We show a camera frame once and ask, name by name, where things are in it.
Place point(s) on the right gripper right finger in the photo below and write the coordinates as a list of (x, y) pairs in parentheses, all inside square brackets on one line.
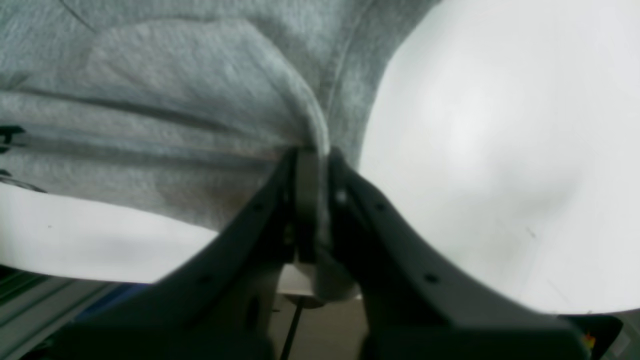
[(420, 306)]

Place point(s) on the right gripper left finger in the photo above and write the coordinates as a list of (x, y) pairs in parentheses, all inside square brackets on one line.
[(216, 306)]

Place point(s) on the grey T-shirt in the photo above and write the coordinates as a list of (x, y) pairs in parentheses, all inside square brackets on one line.
[(133, 131)]

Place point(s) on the white power strip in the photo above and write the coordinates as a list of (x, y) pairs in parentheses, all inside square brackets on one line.
[(608, 336)]

